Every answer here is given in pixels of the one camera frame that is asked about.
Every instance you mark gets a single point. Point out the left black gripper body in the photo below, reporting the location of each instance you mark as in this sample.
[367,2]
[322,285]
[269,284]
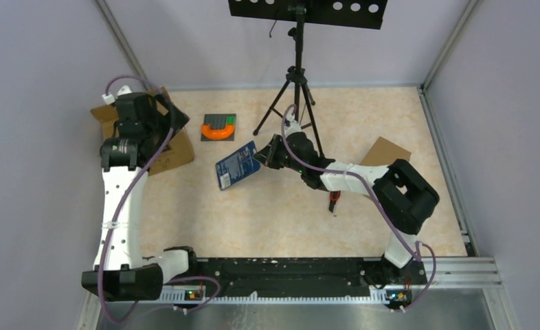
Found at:
[161,124]

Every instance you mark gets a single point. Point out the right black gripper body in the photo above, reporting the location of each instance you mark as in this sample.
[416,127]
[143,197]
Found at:
[278,157]

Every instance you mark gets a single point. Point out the blue blister pack item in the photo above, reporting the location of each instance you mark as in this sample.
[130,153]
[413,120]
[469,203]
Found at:
[237,166]

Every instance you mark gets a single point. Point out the large cardboard box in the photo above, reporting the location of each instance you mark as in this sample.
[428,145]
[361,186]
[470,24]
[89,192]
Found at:
[170,145]

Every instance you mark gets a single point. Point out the red black utility knife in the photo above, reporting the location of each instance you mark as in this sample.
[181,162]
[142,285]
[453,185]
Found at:
[333,199]

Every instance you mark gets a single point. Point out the small cardboard box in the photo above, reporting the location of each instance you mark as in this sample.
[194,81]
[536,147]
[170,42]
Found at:
[384,152]

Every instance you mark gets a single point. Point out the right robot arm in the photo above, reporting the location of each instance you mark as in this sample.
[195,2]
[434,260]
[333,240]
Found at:
[403,197]

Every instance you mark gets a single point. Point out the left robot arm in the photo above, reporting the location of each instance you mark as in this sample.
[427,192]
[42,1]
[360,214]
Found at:
[120,272]

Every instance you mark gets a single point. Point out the orange curved toy piece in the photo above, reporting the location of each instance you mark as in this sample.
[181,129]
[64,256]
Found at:
[211,134]

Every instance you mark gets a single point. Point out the grey toy brick baseplate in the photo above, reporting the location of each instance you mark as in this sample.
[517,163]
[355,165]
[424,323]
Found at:
[217,121]

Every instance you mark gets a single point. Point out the green toy brick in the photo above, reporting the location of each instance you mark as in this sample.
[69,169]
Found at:
[230,120]

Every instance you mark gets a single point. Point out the black tripod stand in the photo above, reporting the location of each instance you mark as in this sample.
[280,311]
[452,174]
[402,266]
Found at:
[296,75]

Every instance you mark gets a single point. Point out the black perforated plate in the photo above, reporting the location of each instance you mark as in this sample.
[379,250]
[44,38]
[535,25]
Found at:
[353,14]

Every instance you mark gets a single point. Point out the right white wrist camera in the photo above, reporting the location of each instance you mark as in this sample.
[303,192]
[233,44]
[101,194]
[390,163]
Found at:
[290,127]

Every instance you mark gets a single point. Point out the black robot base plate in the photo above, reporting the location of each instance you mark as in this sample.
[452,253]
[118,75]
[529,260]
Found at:
[298,277]

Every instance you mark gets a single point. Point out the grey cable duct rail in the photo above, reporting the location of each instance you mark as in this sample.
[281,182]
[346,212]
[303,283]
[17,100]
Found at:
[180,297]

